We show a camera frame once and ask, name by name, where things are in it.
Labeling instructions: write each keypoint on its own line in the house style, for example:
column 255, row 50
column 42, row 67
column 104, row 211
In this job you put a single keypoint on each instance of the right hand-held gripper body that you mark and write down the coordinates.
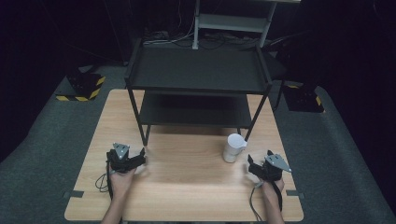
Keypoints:
column 271, row 169

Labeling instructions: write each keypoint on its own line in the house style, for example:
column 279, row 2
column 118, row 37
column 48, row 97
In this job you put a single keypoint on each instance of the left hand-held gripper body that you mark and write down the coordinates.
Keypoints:
column 123, row 161

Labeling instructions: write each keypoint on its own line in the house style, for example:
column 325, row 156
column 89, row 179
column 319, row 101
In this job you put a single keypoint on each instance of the white cup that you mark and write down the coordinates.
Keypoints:
column 233, row 149

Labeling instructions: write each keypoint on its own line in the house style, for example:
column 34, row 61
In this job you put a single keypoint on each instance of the person's right hand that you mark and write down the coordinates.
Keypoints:
column 273, row 188

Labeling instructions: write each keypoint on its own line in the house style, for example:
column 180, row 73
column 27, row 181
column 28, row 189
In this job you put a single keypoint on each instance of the person's left hand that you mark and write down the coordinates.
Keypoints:
column 120, row 183

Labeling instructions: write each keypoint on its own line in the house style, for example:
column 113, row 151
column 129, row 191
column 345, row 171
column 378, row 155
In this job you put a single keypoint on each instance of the grey tape strip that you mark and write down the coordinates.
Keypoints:
column 74, row 194

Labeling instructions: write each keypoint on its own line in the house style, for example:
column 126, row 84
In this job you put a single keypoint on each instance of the black yellow striped base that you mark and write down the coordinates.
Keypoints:
column 303, row 99
column 82, row 88

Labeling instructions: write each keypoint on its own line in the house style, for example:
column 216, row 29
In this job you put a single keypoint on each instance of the black two-tier metal rack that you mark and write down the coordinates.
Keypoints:
column 196, row 77

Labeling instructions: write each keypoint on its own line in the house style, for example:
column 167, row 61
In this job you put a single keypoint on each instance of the grey metal stand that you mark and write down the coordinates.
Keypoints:
column 232, row 21

